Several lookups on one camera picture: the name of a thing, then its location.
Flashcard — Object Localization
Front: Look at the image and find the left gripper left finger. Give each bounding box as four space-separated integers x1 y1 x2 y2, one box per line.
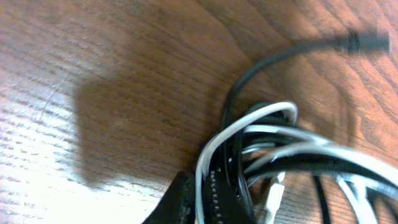
142 171 195 224

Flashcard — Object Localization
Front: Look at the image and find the black usb cable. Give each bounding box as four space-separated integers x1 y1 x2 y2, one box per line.
217 29 398 224

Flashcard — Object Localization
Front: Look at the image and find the white usb cable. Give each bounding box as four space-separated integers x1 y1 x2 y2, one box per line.
194 101 398 224

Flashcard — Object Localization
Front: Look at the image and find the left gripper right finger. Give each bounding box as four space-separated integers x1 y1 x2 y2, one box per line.
202 170 252 224

